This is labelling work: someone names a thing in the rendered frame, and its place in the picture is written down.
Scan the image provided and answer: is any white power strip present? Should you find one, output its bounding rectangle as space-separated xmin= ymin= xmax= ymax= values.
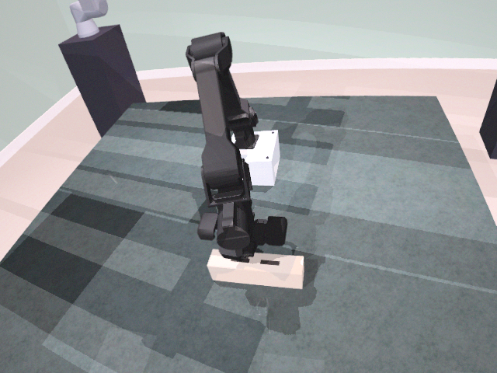
xmin=207 ymin=249 xmax=304 ymax=289

